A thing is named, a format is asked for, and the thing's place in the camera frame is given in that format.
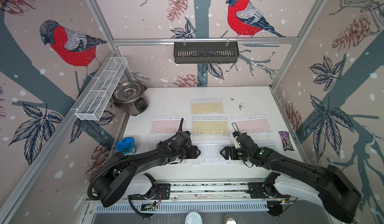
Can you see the green keyboard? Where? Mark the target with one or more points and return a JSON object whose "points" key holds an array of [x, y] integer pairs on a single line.
{"points": [[270, 144]]}

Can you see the purple candy bar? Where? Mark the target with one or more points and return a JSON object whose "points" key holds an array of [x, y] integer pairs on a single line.
{"points": [[286, 141]]}

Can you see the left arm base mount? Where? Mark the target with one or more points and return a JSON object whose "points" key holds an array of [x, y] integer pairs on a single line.
{"points": [[150, 189]]}

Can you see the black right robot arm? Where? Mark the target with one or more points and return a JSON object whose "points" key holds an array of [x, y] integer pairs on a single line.
{"points": [[327, 187]]}

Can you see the black hanging basket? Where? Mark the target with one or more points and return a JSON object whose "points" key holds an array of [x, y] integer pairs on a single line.
{"points": [[206, 52]]}

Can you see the silver rice cooker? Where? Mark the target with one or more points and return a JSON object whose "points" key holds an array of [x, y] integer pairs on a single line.
{"points": [[131, 97]]}

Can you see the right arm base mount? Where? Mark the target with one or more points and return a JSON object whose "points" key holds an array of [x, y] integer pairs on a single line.
{"points": [[266, 189]]}

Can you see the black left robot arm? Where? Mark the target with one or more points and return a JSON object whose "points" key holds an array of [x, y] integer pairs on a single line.
{"points": [[111, 181]]}

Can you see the far left pink keyboard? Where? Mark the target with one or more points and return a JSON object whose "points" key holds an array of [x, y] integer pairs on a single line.
{"points": [[167, 124]]}

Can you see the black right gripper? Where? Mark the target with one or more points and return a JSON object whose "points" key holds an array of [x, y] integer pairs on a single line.
{"points": [[232, 150]]}

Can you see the white keyboard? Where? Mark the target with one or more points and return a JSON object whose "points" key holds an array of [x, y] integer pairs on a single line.
{"points": [[210, 152]]}

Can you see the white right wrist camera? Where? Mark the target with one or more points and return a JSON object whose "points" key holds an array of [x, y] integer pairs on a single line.
{"points": [[236, 134]]}

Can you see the yellow keyboard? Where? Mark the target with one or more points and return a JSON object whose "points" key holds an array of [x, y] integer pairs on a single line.
{"points": [[207, 106], [214, 126]]}

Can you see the aluminium mounting rail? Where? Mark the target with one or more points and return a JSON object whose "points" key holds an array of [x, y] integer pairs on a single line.
{"points": [[208, 191]]}

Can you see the near left pink keyboard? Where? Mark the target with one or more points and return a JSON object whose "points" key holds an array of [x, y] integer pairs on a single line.
{"points": [[153, 144]]}

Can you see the white wire mesh shelf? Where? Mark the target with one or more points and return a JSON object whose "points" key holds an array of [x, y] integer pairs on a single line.
{"points": [[97, 98]]}

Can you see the pink keyboard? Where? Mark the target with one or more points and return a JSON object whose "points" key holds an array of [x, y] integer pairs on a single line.
{"points": [[252, 124], [167, 124], [153, 144]]}

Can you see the white round lid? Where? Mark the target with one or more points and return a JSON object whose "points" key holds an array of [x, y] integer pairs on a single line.
{"points": [[193, 218]]}

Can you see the far right pink keyboard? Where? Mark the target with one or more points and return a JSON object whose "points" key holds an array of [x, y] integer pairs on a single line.
{"points": [[252, 124]]}

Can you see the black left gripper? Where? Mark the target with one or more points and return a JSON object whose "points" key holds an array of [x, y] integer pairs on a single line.
{"points": [[193, 154]]}

